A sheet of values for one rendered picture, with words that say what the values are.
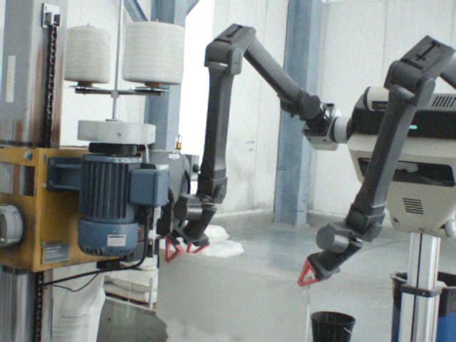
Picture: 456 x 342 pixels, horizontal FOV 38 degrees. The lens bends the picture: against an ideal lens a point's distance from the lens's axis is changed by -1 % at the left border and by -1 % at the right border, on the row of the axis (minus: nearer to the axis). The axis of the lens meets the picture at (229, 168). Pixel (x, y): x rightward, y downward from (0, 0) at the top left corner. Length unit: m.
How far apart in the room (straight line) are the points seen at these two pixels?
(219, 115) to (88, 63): 0.41
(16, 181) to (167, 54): 0.51
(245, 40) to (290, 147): 8.88
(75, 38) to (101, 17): 5.58
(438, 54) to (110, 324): 1.69
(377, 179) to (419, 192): 0.52
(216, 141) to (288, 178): 8.85
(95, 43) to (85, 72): 0.09
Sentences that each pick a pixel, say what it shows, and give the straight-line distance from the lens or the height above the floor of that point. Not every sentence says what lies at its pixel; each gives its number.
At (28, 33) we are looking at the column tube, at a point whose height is 1.62.
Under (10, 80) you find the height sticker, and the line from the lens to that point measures 1.81.
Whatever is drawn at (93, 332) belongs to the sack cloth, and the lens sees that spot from 2.33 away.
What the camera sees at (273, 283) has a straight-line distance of 1.80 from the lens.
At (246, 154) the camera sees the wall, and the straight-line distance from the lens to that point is 9.84.
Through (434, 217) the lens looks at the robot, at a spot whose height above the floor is 1.19.
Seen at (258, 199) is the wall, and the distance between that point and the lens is 10.25.
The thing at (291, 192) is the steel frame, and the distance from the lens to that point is 10.65.
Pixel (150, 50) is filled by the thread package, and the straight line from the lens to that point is 1.75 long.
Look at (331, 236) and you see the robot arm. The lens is 1.61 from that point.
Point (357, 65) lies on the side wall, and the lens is 10.51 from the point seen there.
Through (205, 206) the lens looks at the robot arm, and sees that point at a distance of 1.87.
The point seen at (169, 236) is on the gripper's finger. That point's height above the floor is 1.10.
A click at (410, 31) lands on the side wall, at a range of 10.28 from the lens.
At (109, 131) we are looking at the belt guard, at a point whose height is 1.39.
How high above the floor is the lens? 1.41
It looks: 3 degrees down
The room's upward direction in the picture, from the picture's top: 4 degrees clockwise
